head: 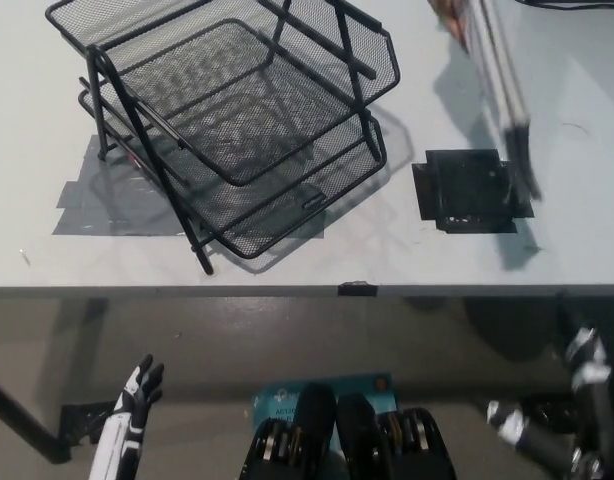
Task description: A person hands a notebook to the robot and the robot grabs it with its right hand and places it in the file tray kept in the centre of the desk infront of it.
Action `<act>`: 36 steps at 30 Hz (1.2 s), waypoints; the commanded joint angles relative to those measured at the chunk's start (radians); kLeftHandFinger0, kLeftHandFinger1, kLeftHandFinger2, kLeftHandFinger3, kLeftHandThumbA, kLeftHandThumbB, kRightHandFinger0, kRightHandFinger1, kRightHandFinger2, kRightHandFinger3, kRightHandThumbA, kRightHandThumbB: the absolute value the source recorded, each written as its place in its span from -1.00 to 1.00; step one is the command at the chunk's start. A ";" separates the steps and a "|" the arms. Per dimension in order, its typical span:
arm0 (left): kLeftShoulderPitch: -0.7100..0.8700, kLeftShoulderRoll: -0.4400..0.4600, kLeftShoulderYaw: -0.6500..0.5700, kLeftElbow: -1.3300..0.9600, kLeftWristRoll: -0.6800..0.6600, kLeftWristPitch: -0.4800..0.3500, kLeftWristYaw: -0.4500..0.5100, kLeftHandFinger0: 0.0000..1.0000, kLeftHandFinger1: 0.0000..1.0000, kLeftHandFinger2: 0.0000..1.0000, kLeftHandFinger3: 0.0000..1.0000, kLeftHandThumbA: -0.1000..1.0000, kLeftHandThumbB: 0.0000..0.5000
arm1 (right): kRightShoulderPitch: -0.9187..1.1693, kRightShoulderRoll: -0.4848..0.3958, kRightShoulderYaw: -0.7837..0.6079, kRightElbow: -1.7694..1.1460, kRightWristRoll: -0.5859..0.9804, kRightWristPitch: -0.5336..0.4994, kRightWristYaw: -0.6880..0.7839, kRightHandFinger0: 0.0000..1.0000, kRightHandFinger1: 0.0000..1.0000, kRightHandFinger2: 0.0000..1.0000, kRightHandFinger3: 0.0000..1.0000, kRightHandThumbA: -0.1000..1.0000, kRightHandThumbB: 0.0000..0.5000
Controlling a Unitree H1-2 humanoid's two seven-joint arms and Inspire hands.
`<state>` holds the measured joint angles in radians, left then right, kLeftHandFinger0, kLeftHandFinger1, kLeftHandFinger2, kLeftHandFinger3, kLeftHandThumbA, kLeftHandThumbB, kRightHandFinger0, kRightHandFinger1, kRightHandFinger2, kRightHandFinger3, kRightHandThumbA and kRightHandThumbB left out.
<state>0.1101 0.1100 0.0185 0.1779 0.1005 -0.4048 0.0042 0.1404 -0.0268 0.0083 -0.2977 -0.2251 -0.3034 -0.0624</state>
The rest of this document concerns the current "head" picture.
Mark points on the black tape square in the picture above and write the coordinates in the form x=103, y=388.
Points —
x=467, y=195

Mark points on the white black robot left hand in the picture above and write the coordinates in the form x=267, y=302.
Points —
x=137, y=395

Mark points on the black floor tape patch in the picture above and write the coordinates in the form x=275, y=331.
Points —
x=547, y=415
x=82, y=422

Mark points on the brown spiral notebook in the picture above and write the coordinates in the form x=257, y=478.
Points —
x=497, y=75

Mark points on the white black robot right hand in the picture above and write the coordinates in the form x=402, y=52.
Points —
x=592, y=375

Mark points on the grey tape patch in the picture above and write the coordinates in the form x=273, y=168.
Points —
x=87, y=210

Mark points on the small white scrap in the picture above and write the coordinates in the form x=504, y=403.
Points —
x=23, y=256

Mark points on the black table leg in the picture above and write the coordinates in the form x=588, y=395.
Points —
x=22, y=417

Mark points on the black mesh file tray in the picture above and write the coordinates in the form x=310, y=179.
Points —
x=247, y=125

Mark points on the black robot body left block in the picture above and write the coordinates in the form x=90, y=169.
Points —
x=307, y=430

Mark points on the teal router box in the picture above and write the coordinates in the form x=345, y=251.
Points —
x=279, y=400

